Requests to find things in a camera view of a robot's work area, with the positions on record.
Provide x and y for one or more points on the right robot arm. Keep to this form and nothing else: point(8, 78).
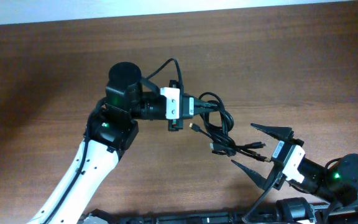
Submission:
point(336, 184)

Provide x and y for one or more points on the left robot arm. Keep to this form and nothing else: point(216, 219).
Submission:
point(110, 130)

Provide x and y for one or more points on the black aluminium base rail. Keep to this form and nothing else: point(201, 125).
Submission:
point(213, 216)

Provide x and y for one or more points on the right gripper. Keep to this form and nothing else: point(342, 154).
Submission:
point(278, 132)

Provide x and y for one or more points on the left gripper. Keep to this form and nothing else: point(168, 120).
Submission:
point(175, 125)

